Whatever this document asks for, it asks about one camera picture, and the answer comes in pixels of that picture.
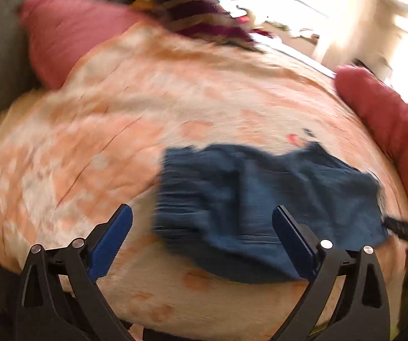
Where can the grey bed sheet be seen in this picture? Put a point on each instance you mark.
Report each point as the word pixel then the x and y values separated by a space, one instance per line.
pixel 296 53

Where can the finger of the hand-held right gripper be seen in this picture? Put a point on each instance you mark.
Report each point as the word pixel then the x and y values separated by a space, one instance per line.
pixel 402 229

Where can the red bolster pillow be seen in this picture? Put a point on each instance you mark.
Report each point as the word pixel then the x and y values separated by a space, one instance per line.
pixel 385 113

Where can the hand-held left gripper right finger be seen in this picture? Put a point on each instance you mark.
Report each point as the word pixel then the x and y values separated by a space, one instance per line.
pixel 292 241

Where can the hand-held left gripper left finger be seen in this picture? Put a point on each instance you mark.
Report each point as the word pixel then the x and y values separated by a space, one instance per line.
pixel 111 241

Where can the pink quilted pillow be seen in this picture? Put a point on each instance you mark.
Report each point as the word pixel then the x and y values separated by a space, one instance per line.
pixel 65 32

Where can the purple striped blanket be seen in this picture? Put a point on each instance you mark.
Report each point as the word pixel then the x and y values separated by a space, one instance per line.
pixel 196 14

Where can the blue denim pants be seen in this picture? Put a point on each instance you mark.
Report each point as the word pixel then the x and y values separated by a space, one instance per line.
pixel 225 202

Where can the grey quilted headboard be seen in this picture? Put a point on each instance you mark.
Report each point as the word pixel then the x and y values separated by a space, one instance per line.
pixel 1 60

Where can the orange and white blanket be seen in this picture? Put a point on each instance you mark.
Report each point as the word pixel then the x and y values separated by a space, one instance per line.
pixel 118 113

